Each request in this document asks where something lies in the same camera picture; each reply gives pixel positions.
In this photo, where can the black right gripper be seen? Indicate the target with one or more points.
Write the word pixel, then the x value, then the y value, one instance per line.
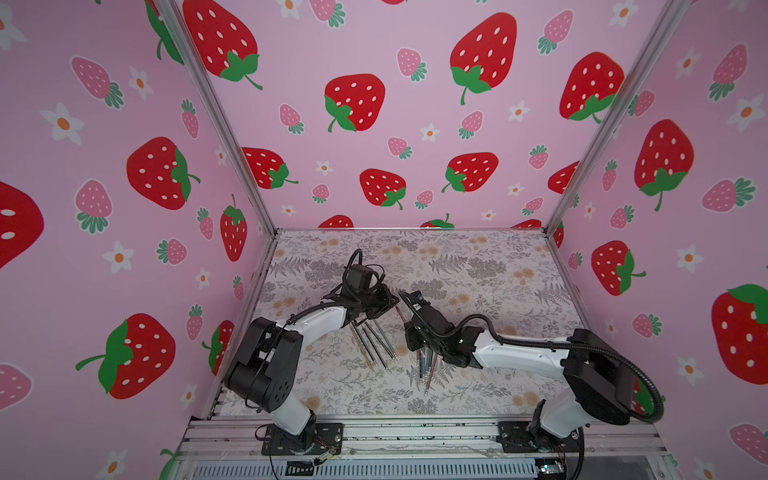
pixel 424 327

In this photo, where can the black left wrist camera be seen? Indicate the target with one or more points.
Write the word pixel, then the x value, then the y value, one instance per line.
pixel 360 279

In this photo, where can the blue pencil with clear cap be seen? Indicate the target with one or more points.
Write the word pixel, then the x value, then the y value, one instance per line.
pixel 376 329

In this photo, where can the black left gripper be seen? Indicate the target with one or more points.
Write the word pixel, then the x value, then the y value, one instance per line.
pixel 385 302

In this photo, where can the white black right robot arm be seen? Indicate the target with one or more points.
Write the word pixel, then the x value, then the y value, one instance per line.
pixel 603 385

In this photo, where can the red striped pencil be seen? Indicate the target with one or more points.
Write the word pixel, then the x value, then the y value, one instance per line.
pixel 400 314

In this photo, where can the yellow pencil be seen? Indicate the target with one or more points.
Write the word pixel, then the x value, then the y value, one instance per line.
pixel 366 354

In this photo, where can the dark blue striped pencil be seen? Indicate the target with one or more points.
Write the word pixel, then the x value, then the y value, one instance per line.
pixel 373 346

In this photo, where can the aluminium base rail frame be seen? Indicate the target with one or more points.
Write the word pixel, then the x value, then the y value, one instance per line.
pixel 416 447

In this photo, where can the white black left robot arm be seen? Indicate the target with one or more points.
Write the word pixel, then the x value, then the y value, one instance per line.
pixel 264 366

